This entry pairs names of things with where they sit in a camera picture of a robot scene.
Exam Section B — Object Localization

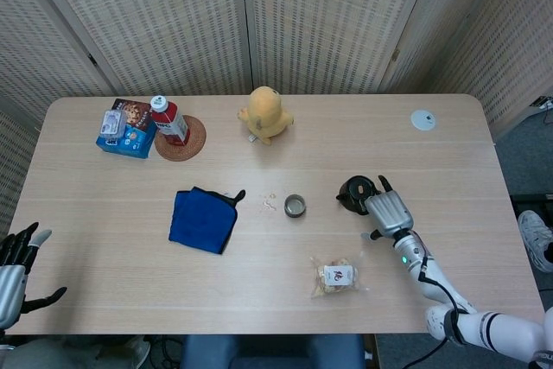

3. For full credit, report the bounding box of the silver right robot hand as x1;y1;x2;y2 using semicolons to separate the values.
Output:
360;175;416;242

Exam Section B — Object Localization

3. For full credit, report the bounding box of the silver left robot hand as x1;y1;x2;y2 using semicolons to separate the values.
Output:
0;221;68;330

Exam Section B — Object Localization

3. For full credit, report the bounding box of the black round object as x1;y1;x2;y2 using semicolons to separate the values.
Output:
335;175;381;216

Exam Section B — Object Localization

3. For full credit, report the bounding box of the clear bag of snacks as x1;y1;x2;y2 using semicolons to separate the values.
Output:
308;254;371;300

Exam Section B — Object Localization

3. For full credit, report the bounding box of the black stand base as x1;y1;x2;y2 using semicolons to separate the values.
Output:
509;193;553;214

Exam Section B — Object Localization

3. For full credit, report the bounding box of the white sneaker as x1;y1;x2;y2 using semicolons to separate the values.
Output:
517;209;553;273

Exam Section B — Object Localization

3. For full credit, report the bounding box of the yellow plush duck toy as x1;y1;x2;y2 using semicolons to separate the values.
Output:
236;86;295;147

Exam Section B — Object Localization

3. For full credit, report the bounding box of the blue seat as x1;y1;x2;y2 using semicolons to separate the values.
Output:
179;334;366;369

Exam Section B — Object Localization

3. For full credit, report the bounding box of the blue snack box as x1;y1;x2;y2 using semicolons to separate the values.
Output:
95;120;157;160

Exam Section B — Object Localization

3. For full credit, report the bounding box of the blue microfiber cloth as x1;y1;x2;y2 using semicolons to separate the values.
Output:
168;186;247;256

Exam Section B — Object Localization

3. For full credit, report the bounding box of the small clear plastic box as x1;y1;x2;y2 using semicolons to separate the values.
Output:
99;109;129;137

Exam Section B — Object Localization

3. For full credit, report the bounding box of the round woven rattan coaster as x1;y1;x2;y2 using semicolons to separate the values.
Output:
154;114;207;162

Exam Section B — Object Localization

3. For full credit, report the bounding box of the brown cookie box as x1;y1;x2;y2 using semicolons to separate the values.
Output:
111;98;157;132

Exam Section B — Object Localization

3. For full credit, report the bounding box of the red juice bottle white cap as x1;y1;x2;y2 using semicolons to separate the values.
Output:
149;95;191;147

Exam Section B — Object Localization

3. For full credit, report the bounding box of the woven folding screen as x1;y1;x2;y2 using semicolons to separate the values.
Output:
0;0;553;232

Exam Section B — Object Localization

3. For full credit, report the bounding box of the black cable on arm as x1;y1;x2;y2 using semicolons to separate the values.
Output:
405;255;476;369

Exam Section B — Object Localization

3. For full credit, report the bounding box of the white round cable grommet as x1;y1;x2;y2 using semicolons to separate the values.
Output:
410;109;438;131

